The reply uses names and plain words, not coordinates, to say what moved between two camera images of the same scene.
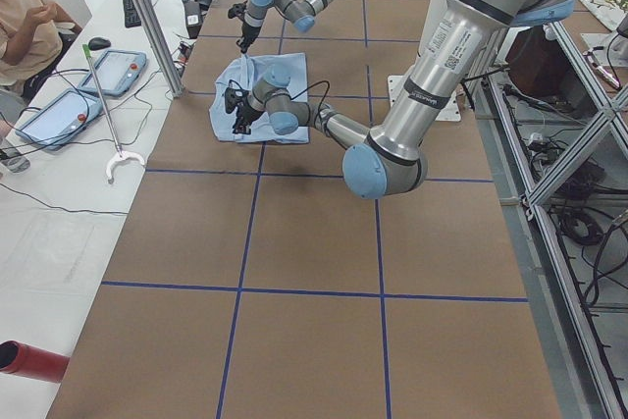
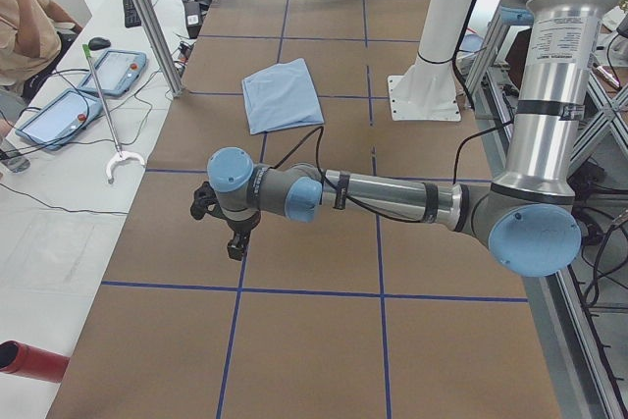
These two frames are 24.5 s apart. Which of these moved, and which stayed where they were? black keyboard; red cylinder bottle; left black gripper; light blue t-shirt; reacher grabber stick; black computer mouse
Moved: left black gripper; light blue t-shirt
Stayed: black keyboard; reacher grabber stick; black computer mouse; red cylinder bottle
